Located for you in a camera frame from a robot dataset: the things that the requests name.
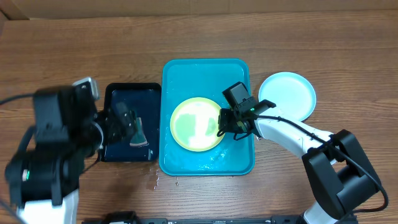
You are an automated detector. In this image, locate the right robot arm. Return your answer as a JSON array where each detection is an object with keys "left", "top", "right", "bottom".
[{"left": 217, "top": 82, "right": 389, "bottom": 223}]

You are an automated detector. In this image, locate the teal plastic tray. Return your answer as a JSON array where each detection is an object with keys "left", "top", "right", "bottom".
[{"left": 159, "top": 58, "right": 255, "bottom": 175}]

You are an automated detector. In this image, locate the yellow plate with small stain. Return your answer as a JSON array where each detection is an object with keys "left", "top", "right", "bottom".
[{"left": 170, "top": 97, "right": 223, "bottom": 152}]

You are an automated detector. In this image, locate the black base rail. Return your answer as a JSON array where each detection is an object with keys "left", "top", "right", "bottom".
[{"left": 81, "top": 211, "right": 305, "bottom": 224}]

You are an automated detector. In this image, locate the light blue plate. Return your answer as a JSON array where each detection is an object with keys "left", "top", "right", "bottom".
[{"left": 258, "top": 72, "right": 317, "bottom": 121}]

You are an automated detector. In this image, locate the green scrubbing sponge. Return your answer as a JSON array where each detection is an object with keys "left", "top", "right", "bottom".
[{"left": 129, "top": 118, "right": 148, "bottom": 147}]

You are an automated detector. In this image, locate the black rectangular tray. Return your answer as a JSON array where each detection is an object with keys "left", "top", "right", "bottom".
[{"left": 101, "top": 83, "right": 161, "bottom": 162}]

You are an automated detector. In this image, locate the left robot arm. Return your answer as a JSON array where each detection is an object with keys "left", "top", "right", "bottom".
[{"left": 5, "top": 84, "right": 137, "bottom": 223}]

